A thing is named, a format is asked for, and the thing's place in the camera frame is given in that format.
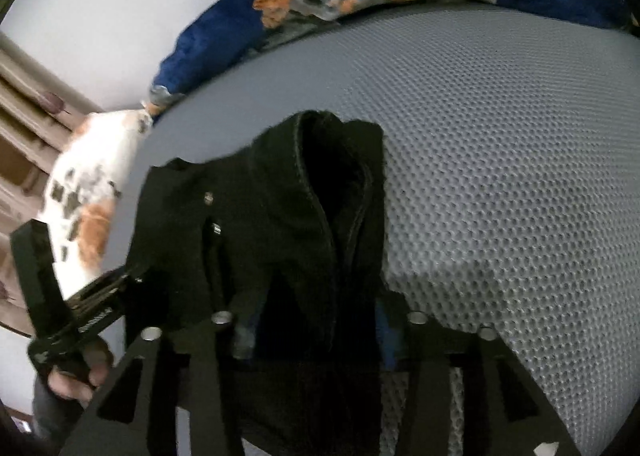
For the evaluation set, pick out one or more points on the white floral pillow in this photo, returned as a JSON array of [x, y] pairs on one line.
[[83, 191]]

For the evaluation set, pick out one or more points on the grey textured bed sheet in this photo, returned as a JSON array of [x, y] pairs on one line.
[[512, 178]]

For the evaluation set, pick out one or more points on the wooden furniture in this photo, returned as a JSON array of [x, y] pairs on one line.
[[38, 114]]

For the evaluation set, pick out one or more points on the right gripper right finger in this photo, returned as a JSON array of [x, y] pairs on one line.
[[504, 411]]

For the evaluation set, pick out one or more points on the black pants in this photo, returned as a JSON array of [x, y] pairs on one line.
[[287, 235]]

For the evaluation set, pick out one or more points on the left hand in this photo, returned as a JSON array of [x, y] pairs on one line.
[[78, 380]]

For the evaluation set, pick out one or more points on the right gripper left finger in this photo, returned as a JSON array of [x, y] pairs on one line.
[[135, 412]]

